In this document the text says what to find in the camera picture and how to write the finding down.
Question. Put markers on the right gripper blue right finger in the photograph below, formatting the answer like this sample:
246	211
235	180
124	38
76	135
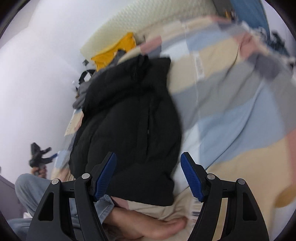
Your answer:
195	175

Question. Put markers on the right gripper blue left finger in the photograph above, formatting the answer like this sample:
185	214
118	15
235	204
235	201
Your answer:
101	175

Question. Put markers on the black puffer jacket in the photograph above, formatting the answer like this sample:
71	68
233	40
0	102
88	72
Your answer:
129	111

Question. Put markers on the person's left hand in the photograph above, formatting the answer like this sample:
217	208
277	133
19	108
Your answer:
40	172

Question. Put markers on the light blue jeans leg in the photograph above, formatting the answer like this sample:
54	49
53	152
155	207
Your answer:
57	208

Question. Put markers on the bare foot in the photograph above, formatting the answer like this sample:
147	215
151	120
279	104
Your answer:
133	225

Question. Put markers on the black bag on nightstand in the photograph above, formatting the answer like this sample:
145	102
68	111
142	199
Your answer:
86	75

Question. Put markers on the checkered pastel bed quilt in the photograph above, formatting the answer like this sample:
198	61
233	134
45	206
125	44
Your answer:
236	103

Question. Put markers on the yellow pillow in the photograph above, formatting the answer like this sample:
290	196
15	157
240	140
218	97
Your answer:
105	56

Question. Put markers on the grey fleece garment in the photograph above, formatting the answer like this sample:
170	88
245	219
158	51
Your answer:
82	89

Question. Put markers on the black device on stand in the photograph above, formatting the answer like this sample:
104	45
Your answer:
276	43

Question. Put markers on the cream quilted headboard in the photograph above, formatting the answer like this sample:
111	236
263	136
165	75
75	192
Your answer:
140	17

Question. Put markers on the blue towel on chair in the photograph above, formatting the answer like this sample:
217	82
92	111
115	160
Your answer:
252	12

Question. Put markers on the wall switch plate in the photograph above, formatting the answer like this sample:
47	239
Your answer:
85	62

